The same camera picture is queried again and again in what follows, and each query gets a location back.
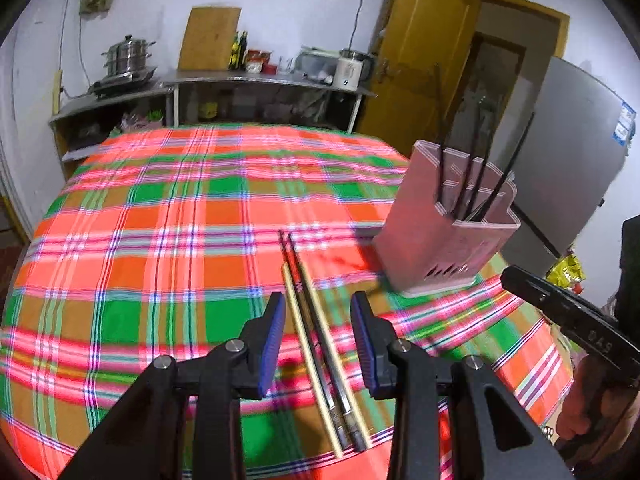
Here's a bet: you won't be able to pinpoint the steel steamer pot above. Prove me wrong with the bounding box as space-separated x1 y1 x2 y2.
101 35 156 77

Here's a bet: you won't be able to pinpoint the grey wall cable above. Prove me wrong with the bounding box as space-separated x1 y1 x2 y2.
348 0 376 52

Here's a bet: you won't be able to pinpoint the black induction stove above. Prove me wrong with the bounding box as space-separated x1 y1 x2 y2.
89 66 160 95

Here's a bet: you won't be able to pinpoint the red lidded jars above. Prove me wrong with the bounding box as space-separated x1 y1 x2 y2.
245 50 277 74

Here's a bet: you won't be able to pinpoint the grey refrigerator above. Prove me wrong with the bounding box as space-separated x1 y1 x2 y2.
492 56 638 261

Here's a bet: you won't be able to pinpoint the stainless steel counter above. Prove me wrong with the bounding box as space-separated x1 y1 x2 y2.
161 69 378 133

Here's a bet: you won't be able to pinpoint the yellow door frame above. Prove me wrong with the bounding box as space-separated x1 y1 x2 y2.
472 0 571 86

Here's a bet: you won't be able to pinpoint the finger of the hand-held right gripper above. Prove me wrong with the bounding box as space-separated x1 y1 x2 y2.
501 265 596 331

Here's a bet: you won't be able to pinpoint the plaid tablecloth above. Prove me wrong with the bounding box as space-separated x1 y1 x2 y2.
0 124 575 480

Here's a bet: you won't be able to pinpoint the yellow plastic bag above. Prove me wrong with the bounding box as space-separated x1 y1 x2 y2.
545 254 587 291

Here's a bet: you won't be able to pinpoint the low steel shelf unit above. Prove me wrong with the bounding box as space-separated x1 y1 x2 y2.
48 85 176 181

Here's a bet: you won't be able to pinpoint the person's right hand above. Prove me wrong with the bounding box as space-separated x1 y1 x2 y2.
554 354 640 457

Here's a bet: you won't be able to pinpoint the yellow wooden door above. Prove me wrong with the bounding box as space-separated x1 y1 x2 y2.
356 0 481 153

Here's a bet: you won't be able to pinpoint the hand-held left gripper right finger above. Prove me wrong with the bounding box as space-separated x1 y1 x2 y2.
350 290 576 480

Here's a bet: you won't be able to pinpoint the pink plastic utensil holder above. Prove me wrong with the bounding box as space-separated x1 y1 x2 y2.
372 140 522 297

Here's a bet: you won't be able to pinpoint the thin stove cable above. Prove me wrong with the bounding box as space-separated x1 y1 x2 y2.
59 0 91 98

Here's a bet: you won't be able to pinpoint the white rice cooker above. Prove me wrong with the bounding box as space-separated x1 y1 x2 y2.
295 47 337 83

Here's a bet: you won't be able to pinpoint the person's dark clothing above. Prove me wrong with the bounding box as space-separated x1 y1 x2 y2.
619 214 640 321

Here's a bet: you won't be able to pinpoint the white electric kettle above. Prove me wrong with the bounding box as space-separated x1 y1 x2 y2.
332 49 375 92

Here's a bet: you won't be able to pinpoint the wooden cutting board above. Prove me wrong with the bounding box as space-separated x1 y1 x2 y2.
177 6 242 72

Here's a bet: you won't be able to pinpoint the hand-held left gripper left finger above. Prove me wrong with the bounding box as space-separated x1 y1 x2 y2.
57 291 287 480

